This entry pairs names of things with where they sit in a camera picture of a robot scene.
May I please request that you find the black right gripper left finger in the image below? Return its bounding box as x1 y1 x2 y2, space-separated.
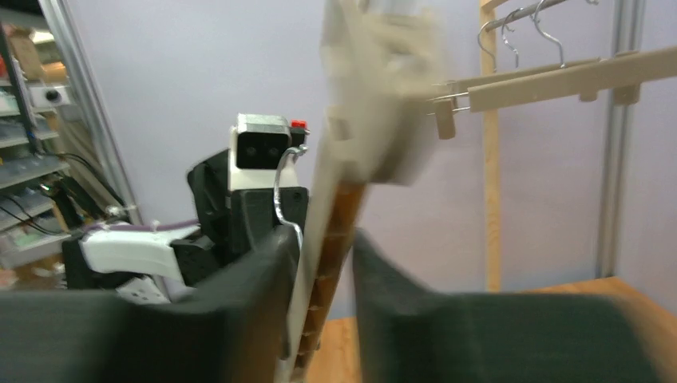
1 227 299 382

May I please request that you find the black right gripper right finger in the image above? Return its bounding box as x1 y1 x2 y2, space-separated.
352 231 662 382

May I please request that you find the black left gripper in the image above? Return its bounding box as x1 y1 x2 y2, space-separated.
187 149 280 265

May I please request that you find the wooden hanger with grey underwear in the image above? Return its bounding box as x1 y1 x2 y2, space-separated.
275 1 445 382

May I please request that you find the wooden hanger with blue underwear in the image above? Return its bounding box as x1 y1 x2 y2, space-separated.
468 0 677 113

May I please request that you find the wooden clip hanger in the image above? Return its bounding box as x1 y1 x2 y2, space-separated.
432 11 601 140

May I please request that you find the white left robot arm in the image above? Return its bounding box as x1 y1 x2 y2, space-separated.
62 144 309 298

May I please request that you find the background storage shelf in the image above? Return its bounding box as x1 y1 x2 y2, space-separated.
1 1 129 290

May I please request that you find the metal hanging rod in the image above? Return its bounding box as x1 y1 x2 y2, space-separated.
483 0 566 32

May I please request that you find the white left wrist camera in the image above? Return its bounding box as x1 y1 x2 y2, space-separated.
228 113 309 192

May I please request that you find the wooden clothes rack frame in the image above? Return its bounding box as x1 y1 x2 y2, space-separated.
478 1 501 292

